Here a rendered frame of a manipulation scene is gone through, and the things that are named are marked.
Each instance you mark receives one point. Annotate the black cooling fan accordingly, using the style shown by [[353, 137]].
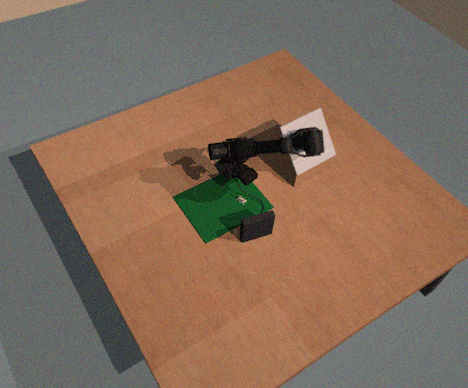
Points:
[[256, 226]]

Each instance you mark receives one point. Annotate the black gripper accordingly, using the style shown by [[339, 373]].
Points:
[[245, 174]]

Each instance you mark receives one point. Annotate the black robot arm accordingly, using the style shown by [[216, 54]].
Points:
[[309, 140]]

